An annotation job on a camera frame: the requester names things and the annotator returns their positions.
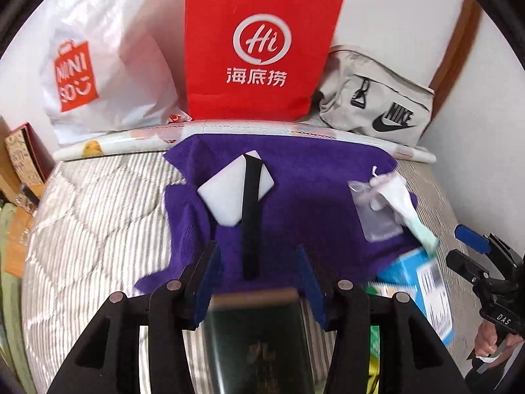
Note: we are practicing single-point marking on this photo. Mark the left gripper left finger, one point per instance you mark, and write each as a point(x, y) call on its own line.
point(199, 280)

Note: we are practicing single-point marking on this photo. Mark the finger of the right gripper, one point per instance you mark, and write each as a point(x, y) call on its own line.
point(472, 239)
point(467, 268)

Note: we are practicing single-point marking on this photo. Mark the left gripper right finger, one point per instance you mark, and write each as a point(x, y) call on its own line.
point(311, 287)

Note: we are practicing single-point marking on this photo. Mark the green wet wipe sachet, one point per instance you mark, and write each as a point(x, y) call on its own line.
point(374, 330)

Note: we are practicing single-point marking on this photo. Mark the clear plastic zip bag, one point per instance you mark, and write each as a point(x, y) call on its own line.
point(377, 220)

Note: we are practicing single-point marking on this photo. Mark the white mesh cloth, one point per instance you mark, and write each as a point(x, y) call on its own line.
point(390, 190)

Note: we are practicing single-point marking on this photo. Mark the yellow black pouch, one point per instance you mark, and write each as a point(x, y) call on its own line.
point(373, 375)

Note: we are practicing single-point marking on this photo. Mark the person's right hand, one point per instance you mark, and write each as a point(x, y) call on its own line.
point(486, 340)

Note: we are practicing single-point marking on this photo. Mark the blue tissue pack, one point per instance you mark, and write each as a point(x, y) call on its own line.
point(419, 275)

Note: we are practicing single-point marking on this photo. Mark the dark green tea box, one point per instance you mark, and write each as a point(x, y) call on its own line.
point(256, 343)

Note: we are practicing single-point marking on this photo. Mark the purple towel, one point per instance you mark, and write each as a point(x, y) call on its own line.
point(310, 205)

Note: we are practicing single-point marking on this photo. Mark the striped quilted table cover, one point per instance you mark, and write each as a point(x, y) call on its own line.
point(102, 225)

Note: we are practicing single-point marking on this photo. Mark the rolled printed paper tube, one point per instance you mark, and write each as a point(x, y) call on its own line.
point(164, 137)

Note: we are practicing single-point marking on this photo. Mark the grey Nike pouch bag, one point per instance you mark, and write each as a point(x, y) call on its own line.
point(359, 94)

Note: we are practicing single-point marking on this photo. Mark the white Miniso plastic bag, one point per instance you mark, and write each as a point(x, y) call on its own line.
point(103, 71)

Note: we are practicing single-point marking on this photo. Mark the red paper shopping bag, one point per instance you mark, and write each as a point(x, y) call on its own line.
point(256, 59)

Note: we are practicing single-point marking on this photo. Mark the brown wooden door frame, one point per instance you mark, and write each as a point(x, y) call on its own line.
point(457, 53)

